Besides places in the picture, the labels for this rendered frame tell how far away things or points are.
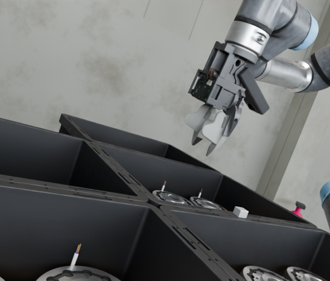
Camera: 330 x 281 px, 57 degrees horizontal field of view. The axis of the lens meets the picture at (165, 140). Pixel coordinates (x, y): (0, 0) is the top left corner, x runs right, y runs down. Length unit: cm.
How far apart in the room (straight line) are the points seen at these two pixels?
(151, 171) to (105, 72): 164
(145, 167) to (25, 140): 26
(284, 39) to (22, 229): 58
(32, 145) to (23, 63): 164
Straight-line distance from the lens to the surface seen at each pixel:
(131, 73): 235
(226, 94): 60
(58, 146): 63
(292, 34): 69
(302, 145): 309
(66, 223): 35
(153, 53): 240
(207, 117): 65
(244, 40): 60
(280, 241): 58
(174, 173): 75
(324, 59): 104
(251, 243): 53
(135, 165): 70
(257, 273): 52
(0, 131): 61
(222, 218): 45
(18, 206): 33
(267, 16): 61
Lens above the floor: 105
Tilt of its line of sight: 6 degrees down
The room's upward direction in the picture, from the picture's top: 20 degrees clockwise
